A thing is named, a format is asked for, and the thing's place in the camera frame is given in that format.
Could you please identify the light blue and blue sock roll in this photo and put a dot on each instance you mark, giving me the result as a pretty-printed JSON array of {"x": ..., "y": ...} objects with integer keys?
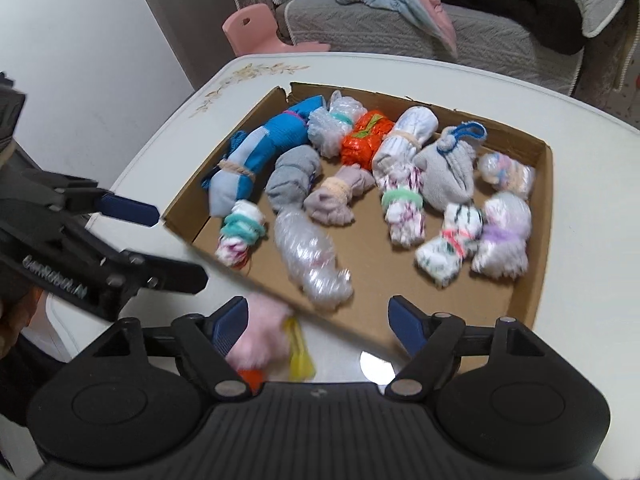
[{"x": 234, "y": 176}]

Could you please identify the fluffy pink blue sock bundle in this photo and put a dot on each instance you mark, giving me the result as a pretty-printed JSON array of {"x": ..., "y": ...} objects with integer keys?
[{"x": 273, "y": 337}]

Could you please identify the white purple sock green scrunchie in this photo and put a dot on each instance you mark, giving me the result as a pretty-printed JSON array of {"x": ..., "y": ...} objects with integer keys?
[{"x": 403, "y": 204}]

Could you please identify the white green patterned sock bundle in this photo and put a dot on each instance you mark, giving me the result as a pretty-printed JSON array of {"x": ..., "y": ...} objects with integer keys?
[{"x": 441, "y": 257}]

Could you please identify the orange plastic bundle yellow tie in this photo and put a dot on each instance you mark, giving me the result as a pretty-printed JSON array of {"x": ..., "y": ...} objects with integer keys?
[{"x": 359, "y": 146}]

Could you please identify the grey sock bundle blue tie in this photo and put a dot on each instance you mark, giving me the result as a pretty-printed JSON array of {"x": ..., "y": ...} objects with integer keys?
[{"x": 447, "y": 165}]

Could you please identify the clear plastic bundle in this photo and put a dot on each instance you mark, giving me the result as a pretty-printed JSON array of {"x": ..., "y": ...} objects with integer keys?
[{"x": 310, "y": 259}]

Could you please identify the bubble lilac sock bundle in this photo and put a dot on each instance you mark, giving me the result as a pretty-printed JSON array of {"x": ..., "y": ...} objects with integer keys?
[{"x": 502, "y": 249}]

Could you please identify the blue sock roll pink band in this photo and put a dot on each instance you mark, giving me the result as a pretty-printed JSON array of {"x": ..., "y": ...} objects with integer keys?
[{"x": 290, "y": 128}]

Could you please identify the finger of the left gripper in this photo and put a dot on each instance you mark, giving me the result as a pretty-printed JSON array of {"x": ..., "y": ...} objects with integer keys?
[
  {"x": 56, "y": 252},
  {"x": 76, "y": 195}
]

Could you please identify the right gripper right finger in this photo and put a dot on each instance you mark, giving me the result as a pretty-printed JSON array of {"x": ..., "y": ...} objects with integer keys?
[{"x": 431, "y": 341}]

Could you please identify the grey quilted sofa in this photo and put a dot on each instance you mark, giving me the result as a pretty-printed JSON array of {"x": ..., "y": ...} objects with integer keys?
[{"x": 587, "y": 49}]

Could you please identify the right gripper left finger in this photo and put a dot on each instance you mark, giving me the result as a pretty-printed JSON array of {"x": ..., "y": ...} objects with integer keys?
[{"x": 203, "y": 344}]

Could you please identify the shallow cardboard box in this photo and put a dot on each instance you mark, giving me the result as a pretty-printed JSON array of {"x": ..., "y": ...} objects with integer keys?
[{"x": 378, "y": 270}]

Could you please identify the mauve sock bundle yellow band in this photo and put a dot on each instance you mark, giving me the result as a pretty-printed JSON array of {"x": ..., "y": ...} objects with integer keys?
[{"x": 329, "y": 204}]

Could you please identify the white knit sock roll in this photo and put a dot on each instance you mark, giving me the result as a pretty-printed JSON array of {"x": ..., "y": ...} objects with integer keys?
[{"x": 414, "y": 127}]

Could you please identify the pastel striped socks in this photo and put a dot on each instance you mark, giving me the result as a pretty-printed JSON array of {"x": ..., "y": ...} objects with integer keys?
[{"x": 506, "y": 174}]

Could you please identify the person left hand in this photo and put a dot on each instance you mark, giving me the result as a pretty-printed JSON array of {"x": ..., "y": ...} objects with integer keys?
[{"x": 16, "y": 318}]

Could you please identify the pink child stool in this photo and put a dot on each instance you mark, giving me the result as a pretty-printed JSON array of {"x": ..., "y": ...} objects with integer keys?
[{"x": 254, "y": 30}]

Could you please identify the white sock teal scrunchie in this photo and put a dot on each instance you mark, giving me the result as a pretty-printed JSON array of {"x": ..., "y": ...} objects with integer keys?
[{"x": 241, "y": 230}]

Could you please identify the white fluffy bundle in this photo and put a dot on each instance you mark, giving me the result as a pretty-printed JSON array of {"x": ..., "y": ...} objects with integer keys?
[{"x": 327, "y": 125}]

